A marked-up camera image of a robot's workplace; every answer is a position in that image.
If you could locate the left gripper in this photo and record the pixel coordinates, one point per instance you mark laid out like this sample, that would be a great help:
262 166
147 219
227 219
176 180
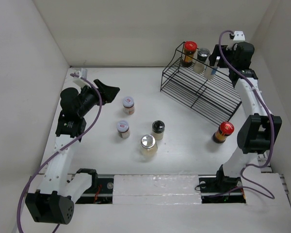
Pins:
107 92

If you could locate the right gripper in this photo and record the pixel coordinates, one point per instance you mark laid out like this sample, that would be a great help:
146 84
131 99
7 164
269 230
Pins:
221 52

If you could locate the black cap grinder bottle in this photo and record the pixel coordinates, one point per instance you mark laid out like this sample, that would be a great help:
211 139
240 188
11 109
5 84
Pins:
202 55

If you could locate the silver lid blue label bottle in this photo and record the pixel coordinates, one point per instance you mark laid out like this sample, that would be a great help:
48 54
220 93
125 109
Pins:
210 70

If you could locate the red lid sauce bottle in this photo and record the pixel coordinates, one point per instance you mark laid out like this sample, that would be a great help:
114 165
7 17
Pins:
189 49
225 129

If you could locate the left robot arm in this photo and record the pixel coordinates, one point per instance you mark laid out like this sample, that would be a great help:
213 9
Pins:
55 198

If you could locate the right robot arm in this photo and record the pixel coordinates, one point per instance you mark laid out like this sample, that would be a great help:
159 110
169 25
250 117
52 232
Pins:
259 131

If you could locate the white lid spice jar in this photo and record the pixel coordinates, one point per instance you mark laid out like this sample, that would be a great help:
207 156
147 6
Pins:
123 129
128 105

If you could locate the black knob grinder bottle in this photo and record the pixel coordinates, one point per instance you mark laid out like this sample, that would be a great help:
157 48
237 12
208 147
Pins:
158 128

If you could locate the silver lid glass jar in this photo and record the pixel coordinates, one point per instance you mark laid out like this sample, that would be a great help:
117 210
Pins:
148 148

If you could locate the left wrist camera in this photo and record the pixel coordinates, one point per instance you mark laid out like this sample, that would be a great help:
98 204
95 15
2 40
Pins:
79 76

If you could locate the black wire rack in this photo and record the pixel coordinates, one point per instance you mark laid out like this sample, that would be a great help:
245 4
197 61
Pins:
215 100

